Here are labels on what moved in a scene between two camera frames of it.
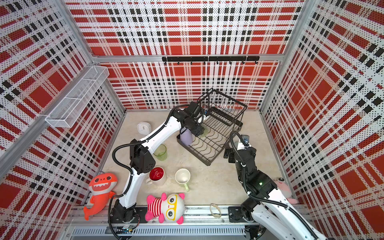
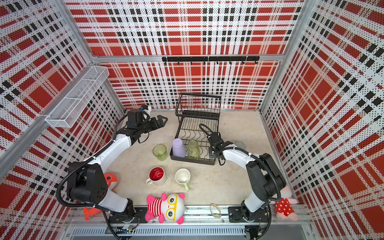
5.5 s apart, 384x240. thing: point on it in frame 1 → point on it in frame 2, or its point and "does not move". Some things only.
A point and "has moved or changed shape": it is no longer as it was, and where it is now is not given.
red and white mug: (157, 176) does not move
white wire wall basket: (68, 111) does not move
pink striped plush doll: (170, 208) does not move
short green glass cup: (160, 152) does not move
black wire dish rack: (224, 116) has moved or changed shape
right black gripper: (227, 152) → (210, 152)
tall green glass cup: (206, 131) → (193, 150)
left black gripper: (198, 131) → (160, 124)
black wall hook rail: (211, 58) does not move
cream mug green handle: (182, 176) does not move
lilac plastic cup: (186, 136) → (178, 149)
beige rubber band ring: (215, 206) does not move
